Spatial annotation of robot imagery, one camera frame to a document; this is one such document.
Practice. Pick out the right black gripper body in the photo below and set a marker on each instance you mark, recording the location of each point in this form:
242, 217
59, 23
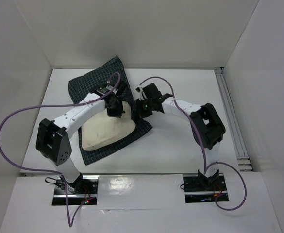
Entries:
140, 112

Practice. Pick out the cream white pillow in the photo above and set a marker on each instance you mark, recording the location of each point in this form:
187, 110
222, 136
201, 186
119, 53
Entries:
101, 130

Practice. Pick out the dark checkered pillowcase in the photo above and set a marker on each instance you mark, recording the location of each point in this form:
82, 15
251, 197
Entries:
79, 87

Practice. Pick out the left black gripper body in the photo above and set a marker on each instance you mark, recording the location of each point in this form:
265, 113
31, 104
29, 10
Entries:
116, 109

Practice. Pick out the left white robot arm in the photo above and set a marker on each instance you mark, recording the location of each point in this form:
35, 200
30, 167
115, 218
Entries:
53, 138

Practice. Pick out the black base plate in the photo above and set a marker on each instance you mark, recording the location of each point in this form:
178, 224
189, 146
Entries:
86, 194
194, 192

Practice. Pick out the aluminium rail frame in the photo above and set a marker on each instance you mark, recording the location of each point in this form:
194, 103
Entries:
237, 138

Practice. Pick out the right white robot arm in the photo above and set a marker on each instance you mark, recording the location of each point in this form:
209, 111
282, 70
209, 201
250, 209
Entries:
207, 127

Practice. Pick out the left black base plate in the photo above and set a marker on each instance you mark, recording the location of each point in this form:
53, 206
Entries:
86, 194

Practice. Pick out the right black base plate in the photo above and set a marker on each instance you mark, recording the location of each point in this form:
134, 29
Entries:
194, 192

